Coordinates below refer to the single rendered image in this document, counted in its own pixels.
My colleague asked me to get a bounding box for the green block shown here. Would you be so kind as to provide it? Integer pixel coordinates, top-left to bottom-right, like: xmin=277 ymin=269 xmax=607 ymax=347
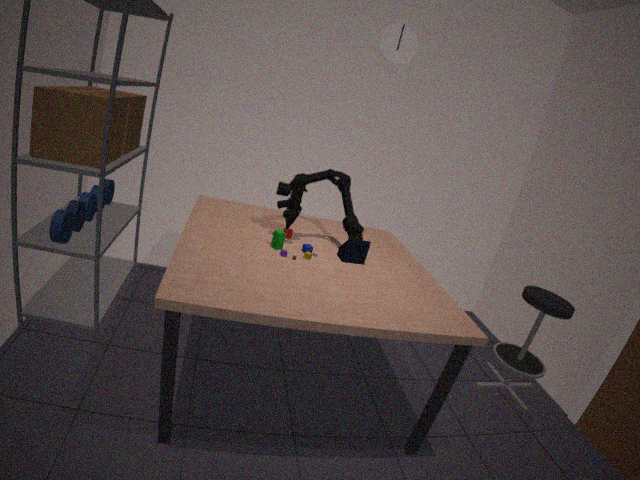
xmin=270 ymin=238 xmax=284 ymax=250
xmin=273 ymin=230 xmax=286 ymax=242

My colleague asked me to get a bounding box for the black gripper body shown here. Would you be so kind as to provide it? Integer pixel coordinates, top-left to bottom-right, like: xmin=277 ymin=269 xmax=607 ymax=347
xmin=283 ymin=197 xmax=302 ymax=219

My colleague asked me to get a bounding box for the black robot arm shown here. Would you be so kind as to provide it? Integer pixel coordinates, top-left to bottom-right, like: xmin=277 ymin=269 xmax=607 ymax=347
xmin=276 ymin=169 xmax=364 ymax=241

